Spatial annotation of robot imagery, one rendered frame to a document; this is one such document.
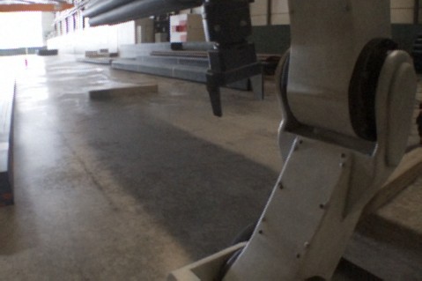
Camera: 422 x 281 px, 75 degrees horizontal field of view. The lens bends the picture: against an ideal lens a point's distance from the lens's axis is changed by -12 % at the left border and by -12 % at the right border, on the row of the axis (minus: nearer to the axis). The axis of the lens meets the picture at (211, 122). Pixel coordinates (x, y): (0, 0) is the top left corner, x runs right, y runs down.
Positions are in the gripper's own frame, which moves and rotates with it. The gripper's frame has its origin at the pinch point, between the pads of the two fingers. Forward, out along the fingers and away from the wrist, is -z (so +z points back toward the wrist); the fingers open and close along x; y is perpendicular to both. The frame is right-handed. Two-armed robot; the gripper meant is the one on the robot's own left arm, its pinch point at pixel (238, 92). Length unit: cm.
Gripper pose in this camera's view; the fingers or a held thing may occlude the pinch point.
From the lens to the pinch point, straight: 61.8
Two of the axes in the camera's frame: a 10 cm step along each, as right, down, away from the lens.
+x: 8.1, -3.3, 4.9
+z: -1.6, -9.2, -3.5
